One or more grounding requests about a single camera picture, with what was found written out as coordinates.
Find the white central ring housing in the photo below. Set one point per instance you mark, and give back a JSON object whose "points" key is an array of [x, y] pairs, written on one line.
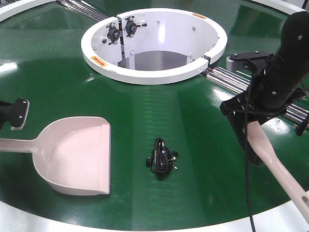
{"points": [[176, 45]]}

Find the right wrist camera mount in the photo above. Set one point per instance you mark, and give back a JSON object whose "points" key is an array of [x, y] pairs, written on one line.
{"points": [[251, 61]]}

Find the chrome rollers top left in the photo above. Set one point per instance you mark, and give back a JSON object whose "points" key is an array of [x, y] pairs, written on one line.
{"points": [[83, 8]]}

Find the right black bearing mount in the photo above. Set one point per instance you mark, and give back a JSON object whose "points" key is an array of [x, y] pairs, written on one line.
{"points": [[131, 26]]}

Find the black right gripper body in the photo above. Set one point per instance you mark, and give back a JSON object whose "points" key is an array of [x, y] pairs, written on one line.
{"points": [[266, 97]]}

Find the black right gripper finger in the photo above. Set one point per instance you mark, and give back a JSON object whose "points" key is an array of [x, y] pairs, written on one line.
{"points": [[236, 121]]}

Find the white outer conveyor rim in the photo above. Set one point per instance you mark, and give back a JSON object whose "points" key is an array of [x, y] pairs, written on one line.
{"points": [[176, 162]]}

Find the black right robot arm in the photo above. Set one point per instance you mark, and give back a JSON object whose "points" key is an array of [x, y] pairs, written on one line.
{"points": [[293, 52]]}

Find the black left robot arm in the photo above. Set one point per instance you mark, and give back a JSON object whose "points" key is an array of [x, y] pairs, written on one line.
{"points": [[5, 112]]}

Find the orange warning label front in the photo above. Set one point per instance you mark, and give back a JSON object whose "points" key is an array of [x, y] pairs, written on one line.
{"points": [[98, 61]]}

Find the black bearing mount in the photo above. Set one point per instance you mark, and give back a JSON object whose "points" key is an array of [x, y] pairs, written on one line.
{"points": [[131, 26], [113, 34]]}

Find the left black bearing mount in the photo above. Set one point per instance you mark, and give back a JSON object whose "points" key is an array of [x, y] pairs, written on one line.
{"points": [[113, 34]]}

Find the beige plastic dustpan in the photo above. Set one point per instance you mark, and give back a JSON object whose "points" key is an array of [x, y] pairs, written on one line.
{"points": [[72, 154]]}

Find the beige hand broom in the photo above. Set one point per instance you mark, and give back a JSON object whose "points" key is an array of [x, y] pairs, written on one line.
{"points": [[263, 148]]}

